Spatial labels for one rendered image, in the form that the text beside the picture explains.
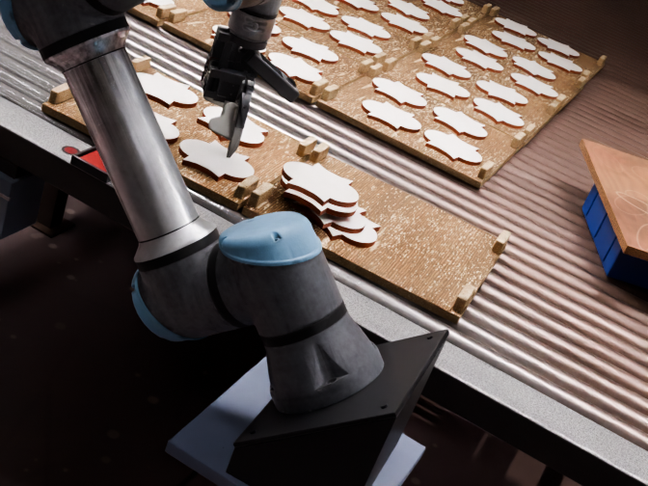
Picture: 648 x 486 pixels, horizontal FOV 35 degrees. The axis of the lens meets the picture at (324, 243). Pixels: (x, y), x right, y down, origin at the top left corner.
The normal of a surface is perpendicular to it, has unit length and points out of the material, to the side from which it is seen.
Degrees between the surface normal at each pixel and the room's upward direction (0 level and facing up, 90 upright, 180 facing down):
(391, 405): 43
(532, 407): 0
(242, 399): 0
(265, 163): 0
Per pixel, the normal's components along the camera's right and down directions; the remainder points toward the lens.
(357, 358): 0.51, -0.36
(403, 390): -0.37, -0.90
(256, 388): 0.31, -0.83
